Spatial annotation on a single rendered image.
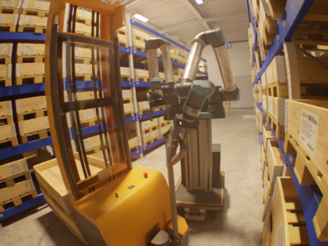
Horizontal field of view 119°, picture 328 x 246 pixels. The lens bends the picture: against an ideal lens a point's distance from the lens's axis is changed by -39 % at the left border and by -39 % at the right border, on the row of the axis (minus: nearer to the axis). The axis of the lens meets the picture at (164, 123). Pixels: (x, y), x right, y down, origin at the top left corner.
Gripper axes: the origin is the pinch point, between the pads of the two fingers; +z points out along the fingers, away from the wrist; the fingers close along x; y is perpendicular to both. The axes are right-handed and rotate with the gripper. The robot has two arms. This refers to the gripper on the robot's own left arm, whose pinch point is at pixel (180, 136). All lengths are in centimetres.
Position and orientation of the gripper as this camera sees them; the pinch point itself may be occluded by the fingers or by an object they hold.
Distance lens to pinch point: 92.1
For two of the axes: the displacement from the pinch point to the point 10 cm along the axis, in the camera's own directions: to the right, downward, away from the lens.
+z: -2.6, 7.9, 5.6
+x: 9.6, 1.5, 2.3
